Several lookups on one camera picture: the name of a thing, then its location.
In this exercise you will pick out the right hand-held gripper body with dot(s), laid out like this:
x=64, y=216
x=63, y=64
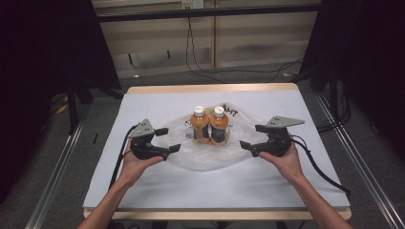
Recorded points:
x=275, y=140

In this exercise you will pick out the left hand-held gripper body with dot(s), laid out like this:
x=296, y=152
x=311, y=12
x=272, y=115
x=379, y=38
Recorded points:
x=143, y=143

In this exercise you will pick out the clear plastic bag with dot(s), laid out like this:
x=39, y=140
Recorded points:
x=203, y=157

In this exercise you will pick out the person's right hand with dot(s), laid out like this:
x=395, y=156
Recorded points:
x=288, y=163

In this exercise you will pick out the person's left hand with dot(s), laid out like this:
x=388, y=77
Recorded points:
x=137, y=170

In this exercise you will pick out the orange drink bottle white cap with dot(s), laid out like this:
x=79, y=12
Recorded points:
x=219, y=127
x=200, y=125

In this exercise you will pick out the small black floor object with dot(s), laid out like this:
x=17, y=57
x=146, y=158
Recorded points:
x=95, y=138

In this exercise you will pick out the white table mat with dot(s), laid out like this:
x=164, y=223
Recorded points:
x=223, y=191

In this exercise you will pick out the yellow floor tape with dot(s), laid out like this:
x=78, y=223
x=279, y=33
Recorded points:
x=289, y=74
x=62, y=108

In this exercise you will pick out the wooden table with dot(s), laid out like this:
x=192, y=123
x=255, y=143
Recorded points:
x=210, y=87

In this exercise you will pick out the black stand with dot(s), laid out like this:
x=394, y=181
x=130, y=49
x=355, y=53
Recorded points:
x=72, y=108
x=333, y=95

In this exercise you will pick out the black horizontal bar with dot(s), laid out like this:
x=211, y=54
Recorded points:
x=207, y=12

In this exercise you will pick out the black curtain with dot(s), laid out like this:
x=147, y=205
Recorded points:
x=369, y=47
x=38, y=63

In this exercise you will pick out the metal floor rail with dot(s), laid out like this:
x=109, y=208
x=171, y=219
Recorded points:
x=57, y=171
x=366, y=178

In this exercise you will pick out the white wall outlet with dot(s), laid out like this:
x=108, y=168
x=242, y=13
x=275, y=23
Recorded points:
x=192, y=4

